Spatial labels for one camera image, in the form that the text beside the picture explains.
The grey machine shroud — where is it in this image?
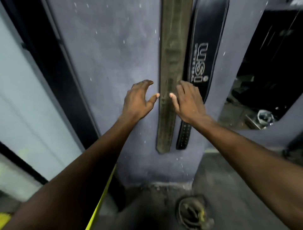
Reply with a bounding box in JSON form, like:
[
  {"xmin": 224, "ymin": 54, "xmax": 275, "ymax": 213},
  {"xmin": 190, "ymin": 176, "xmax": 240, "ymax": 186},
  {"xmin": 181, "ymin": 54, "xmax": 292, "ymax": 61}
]
[{"xmin": 0, "ymin": 2, "xmax": 86, "ymax": 202}]

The tan belt with yellow patch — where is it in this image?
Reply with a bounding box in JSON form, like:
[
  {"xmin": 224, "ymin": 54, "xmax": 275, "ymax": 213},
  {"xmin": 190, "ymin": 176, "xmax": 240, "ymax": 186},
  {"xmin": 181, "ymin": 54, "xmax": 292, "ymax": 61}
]
[{"xmin": 175, "ymin": 195, "xmax": 215, "ymax": 230}]

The olive green suede belt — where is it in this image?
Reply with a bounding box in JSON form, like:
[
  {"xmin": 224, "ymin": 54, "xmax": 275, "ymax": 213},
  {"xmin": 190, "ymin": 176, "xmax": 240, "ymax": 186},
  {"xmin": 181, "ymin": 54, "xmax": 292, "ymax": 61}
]
[{"xmin": 156, "ymin": 0, "xmax": 193, "ymax": 154}]

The person's right forearm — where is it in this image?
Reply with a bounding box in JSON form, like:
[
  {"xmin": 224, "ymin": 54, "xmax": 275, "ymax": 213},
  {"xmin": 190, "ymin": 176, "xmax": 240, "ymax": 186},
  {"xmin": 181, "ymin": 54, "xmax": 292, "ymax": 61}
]
[{"xmin": 193, "ymin": 116, "xmax": 303, "ymax": 230}]

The person's left hand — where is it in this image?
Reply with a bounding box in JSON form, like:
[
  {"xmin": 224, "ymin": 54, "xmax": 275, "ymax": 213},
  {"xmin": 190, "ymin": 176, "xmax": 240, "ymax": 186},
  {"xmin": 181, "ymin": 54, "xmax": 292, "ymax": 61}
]
[{"xmin": 122, "ymin": 80, "xmax": 160, "ymax": 122}]

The black leather belt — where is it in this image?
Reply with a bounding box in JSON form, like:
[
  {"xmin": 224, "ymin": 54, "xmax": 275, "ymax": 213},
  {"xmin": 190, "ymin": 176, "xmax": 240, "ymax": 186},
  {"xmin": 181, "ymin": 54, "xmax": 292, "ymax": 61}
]
[{"xmin": 175, "ymin": 0, "xmax": 230, "ymax": 150}]

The yellow machine bar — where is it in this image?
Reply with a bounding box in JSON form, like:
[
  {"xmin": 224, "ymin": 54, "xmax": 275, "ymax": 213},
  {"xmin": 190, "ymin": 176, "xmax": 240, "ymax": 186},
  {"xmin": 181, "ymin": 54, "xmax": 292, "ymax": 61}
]
[{"xmin": 0, "ymin": 165, "xmax": 118, "ymax": 230}]

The person's left forearm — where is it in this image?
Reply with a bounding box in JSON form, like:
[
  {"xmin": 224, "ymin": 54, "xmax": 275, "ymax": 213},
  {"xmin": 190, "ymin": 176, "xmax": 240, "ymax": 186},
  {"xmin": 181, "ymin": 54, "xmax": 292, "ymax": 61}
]
[{"xmin": 2, "ymin": 113, "xmax": 140, "ymax": 230}]

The person's right hand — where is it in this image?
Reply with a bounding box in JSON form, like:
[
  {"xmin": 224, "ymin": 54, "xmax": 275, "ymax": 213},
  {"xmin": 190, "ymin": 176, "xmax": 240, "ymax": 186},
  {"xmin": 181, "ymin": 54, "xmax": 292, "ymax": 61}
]
[{"xmin": 169, "ymin": 80, "xmax": 209, "ymax": 125}]

